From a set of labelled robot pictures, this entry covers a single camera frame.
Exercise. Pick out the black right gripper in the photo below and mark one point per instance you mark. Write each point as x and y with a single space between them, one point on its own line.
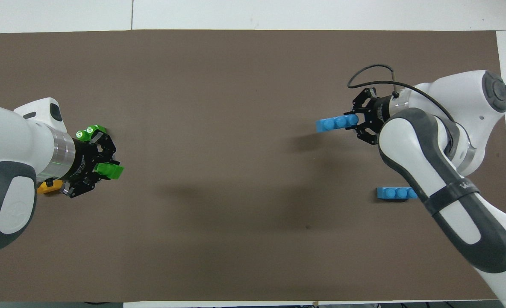
384 112

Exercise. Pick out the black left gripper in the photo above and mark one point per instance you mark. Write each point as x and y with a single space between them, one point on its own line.
82 162

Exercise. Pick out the green two-stud block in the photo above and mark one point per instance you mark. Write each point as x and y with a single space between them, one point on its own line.
114 171
91 129

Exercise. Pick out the blue three-stud brick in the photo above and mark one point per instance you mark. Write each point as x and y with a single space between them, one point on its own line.
392 193
332 124

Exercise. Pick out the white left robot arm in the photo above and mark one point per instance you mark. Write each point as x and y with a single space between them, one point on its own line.
5 141

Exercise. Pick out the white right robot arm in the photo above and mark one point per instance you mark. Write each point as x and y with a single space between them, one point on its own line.
471 102

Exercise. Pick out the yellow two-stud block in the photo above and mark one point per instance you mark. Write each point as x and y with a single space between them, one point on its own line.
48 188

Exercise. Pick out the brown table mat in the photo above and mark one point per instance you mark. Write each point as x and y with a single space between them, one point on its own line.
236 171

